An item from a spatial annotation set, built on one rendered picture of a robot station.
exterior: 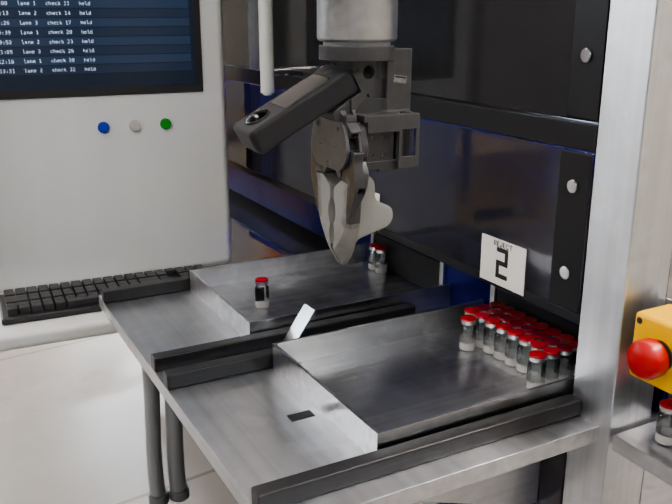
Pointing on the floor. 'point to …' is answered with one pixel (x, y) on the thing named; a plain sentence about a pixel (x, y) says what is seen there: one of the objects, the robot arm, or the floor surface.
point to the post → (624, 245)
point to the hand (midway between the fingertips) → (335, 251)
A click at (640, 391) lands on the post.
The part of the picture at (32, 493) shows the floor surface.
